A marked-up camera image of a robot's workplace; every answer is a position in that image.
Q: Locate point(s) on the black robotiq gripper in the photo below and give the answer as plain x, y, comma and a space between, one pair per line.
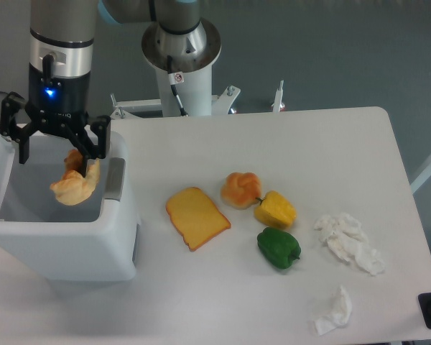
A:
56, 106

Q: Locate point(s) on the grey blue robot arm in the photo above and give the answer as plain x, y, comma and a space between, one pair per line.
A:
62, 32

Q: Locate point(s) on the white trash can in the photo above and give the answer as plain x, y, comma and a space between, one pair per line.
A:
92, 241

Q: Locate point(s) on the orange toast bread slice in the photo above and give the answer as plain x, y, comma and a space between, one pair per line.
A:
195, 217

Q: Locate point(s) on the round knotted bread roll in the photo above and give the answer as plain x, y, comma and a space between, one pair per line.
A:
241, 190

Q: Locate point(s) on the yellow bell pepper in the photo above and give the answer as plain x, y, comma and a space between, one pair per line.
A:
274, 210

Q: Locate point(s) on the green bell pepper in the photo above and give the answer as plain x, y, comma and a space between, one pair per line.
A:
280, 248

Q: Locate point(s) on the large crumpled white tissue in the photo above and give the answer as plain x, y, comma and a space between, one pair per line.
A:
344, 236

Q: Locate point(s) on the small crumpled white tissue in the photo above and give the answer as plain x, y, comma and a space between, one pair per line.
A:
339, 314

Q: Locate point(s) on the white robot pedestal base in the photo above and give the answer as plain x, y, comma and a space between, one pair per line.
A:
183, 68

